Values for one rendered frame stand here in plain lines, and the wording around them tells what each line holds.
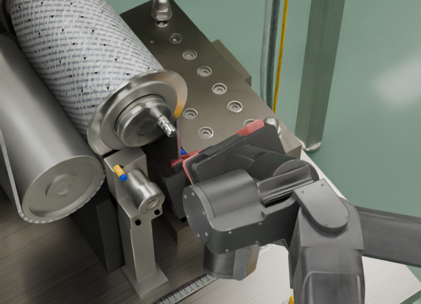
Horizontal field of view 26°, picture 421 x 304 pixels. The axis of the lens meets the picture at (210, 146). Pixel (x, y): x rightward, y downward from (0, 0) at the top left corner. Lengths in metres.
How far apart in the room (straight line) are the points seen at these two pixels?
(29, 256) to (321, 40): 1.10
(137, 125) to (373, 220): 0.31
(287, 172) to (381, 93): 2.00
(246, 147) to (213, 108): 0.51
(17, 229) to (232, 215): 0.72
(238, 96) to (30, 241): 0.41
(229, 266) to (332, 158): 1.51
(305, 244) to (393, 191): 1.84
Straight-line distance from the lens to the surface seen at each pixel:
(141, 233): 1.32
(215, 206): 0.85
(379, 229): 1.12
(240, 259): 1.21
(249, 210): 0.86
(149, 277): 1.43
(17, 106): 1.23
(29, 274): 1.47
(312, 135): 2.63
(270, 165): 0.89
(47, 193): 1.20
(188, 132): 1.43
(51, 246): 1.49
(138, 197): 1.17
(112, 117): 1.14
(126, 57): 1.16
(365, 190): 2.64
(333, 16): 2.28
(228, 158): 0.96
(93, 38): 1.18
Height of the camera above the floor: 2.17
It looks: 54 degrees down
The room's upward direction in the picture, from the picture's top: straight up
